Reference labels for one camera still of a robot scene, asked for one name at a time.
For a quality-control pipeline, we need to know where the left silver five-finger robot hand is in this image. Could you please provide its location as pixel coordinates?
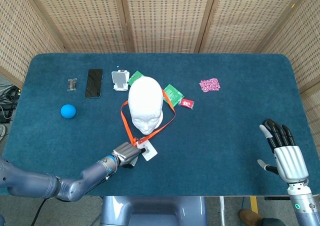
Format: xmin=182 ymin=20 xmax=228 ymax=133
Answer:
xmin=111 ymin=142 xmax=149 ymax=168

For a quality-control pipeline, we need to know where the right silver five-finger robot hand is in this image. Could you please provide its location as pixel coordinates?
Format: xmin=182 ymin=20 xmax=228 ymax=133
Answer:
xmin=257 ymin=118 xmax=310 ymax=185

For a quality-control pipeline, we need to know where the white badge card holder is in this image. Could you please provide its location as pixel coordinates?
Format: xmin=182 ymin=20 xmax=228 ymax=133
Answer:
xmin=136 ymin=139 xmax=158 ymax=161

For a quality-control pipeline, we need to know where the orange lanyard strap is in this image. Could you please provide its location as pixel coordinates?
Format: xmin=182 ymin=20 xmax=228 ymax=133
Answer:
xmin=120 ymin=88 xmax=176 ymax=147

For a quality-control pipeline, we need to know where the white mannequin head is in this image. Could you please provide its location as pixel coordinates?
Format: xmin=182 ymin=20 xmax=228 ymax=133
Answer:
xmin=128 ymin=76 xmax=165 ymax=136

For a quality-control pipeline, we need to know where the blue-grey robot torso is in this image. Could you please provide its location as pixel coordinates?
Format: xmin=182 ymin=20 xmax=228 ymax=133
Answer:
xmin=99 ymin=195 xmax=208 ymax=226

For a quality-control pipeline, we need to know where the dark trouser leg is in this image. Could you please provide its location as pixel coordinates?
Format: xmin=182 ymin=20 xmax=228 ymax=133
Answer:
xmin=258 ymin=217 xmax=286 ymax=226

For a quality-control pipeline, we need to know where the brown shoe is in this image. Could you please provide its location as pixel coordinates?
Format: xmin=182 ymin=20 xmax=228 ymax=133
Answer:
xmin=238 ymin=209 xmax=263 ymax=226

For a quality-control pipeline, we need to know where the blue ball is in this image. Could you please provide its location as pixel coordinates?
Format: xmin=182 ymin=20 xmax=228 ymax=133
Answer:
xmin=60 ymin=104 xmax=77 ymax=119

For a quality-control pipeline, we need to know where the white small box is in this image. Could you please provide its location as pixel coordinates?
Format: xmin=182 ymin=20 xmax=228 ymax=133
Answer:
xmin=111 ymin=69 xmax=130 ymax=92

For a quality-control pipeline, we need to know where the green foil packet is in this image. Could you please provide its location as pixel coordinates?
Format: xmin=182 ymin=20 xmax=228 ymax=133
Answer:
xmin=162 ymin=83 xmax=185 ymax=109
xmin=127 ymin=70 xmax=146 ymax=85

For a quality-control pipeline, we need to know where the black smartphone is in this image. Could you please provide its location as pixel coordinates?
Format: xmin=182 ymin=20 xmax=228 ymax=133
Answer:
xmin=84 ymin=68 xmax=104 ymax=99

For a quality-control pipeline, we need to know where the red snack packet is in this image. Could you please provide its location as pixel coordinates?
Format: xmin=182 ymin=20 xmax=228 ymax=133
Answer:
xmin=179 ymin=98 xmax=195 ymax=110

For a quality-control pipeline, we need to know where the blue felt table mat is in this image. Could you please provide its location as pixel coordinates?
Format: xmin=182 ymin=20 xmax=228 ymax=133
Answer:
xmin=0 ymin=52 xmax=320 ymax=197

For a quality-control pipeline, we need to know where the white table leg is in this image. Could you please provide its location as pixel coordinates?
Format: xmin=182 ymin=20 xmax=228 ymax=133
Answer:
xmin=219 ymin=196 xmax=227 ymax=226

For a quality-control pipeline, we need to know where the clear packet with brown item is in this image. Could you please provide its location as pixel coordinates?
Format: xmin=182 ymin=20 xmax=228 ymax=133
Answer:
xmin=67 ymin=77 xmax=78 ymax=92

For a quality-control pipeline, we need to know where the pink patterned packet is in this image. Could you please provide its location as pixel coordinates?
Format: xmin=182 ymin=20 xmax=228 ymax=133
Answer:
xmin=199 ymin=77 xmax=222 ymax=94

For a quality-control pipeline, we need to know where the woven bamboo folding screen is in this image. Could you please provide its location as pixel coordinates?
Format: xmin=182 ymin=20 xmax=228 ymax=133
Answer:
xmin=0 ymin=0 xmax=320 ymax=149

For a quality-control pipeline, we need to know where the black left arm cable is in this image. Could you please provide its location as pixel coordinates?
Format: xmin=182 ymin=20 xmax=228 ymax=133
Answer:
xmin=29 ymin=197 xmax=48 ymax=226

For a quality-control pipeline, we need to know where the tangle of floor cables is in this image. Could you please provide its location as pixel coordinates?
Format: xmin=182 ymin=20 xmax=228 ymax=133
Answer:
xmin=0 ymin=84 xmax=22 ymax=123

